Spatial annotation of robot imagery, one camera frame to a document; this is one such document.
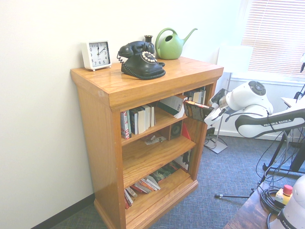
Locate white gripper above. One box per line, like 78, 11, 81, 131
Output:
204, 103, 233, 126

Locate black book red edge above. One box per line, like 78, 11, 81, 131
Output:
183, 100, 215, 123

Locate black white upright book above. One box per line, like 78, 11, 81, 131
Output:
183, 86, 207, 105

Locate red thin book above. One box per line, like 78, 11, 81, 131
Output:
182, 123, 192, 141

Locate wooden speaker box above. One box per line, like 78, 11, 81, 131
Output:
166, 119, 184, 142

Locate dark green white book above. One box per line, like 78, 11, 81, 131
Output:
157, 95, 188, 119

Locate large thin book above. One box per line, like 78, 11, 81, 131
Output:
174, 148, 192, 173

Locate white floor lamp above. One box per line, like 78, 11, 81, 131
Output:
203, 45, 254, 155

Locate slim white book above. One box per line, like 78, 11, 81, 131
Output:
150, 104, 156, 128

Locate small cards and trinkets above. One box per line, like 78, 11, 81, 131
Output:
143, 134, 167, 146

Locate black tripod stand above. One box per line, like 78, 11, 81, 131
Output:
214, 130, 290, 200

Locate book with white pages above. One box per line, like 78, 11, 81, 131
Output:
137, 106, 147, 135

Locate white desk black legs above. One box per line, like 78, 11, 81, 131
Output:
280, 94, 305, 173

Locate camouflage cover book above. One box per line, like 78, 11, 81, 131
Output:
148, 162, 182, 184

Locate dark cover book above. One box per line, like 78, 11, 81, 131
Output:
128, 109, 140, 135

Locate green watering can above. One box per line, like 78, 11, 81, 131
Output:
155, 27, 199, 60

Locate white book red mark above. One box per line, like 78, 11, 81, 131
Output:
143, 176, 162, 191

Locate red white spine book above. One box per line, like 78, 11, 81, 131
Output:
120, 110, 132, 140

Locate black vintage telephone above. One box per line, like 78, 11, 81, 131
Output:
116, 41, 167, 81

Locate thin grey white book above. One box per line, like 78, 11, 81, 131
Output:
133, 180, 153, 195

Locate window blinds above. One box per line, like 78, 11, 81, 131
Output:
241, 0, 305, 79

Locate black vase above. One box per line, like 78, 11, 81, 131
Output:
143, 34, 155, 56

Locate yellow emergency stop button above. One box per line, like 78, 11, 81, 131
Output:
274, 184, 294, 206

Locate wooden bookshelf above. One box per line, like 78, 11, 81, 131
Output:
70, 56, 224, 229

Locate orange red spine book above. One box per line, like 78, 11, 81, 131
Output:
124, 188, 134, 207

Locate white square alarm clock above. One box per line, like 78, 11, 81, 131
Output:
81, 40, 112, 72

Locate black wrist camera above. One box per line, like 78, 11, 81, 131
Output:
208, 88, 229, 106

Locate black floor cable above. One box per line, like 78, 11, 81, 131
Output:
203, 127, 227, 150

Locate coiled black cable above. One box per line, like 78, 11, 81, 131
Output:
260, 185, 287, 214

